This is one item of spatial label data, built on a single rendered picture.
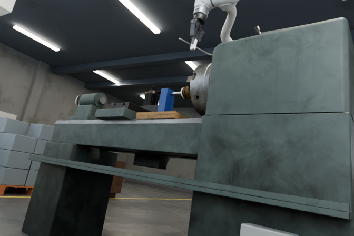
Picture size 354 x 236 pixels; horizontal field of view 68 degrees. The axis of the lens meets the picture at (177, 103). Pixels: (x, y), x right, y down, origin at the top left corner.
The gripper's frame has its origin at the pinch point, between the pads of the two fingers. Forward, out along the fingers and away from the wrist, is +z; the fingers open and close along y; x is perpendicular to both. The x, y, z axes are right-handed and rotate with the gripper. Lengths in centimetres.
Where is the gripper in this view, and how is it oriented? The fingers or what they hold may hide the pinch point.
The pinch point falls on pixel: (193, 44)
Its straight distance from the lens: 158.8
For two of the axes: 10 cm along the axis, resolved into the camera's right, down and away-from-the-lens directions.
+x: 7.9, -0.6, -6.1
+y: -5.8, -4.1, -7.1
